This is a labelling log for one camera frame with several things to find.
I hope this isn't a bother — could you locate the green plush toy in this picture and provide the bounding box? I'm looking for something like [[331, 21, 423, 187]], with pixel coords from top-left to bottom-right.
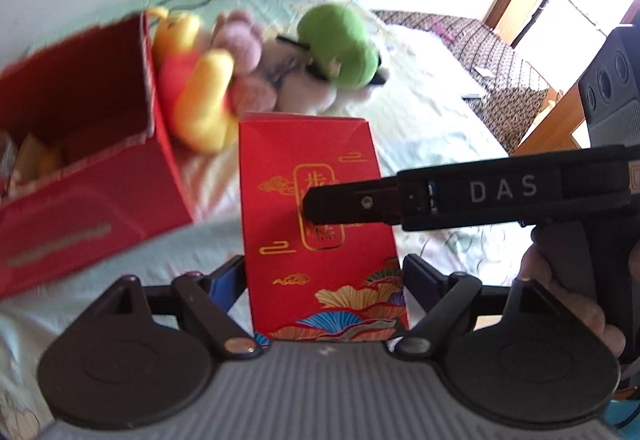
[[276, 3, 388, 89]]

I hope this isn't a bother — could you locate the white plush toy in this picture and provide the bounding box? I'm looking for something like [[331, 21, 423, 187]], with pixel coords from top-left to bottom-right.
[[257, 38, 374, 115]]

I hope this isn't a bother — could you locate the right hand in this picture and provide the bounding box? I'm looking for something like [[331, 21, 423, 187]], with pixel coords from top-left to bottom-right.
[[518, 245, 626, 356]]

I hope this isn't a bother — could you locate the red patterned gift box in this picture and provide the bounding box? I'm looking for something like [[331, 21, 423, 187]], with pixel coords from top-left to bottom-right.
[[239, 114, 408, 345]]

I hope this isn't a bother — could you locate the light green bed sheet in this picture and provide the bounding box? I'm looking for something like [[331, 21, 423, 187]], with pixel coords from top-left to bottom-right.
[[1, 11, 547, 439]]

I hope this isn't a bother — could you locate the yellow red bear plush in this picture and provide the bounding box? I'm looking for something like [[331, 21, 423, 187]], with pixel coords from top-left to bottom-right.
[[146, 6, 239, 153]]

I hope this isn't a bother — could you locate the large red cardboard box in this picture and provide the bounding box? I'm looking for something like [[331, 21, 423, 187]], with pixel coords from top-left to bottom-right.
[[1, 14, 193, 296]]

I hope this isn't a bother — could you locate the pink plush toy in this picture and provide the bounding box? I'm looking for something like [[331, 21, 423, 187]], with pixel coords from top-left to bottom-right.
[[212, 10, 277, 117]]

